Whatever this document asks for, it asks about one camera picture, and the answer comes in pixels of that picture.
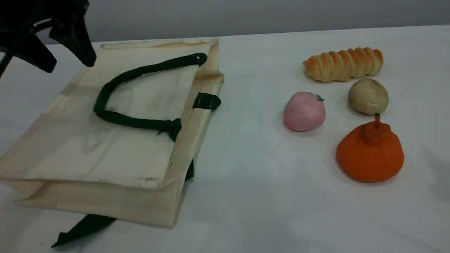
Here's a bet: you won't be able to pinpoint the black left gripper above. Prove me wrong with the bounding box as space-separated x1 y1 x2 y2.
0 0 97 73

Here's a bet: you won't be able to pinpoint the white canvas handbag green handles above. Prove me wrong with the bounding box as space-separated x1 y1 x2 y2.
0 39 224 248

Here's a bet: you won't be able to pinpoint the pink peach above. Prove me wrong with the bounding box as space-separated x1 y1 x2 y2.
283 92 326 132

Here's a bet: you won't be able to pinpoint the ridged golden bread roll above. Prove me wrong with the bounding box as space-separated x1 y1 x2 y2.
303 47 384 83

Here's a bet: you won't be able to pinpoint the beige potato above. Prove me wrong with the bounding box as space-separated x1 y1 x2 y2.
348 78 390 115

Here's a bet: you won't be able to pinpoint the orange tangerine with stem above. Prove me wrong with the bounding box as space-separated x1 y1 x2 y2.
336 113 405 183

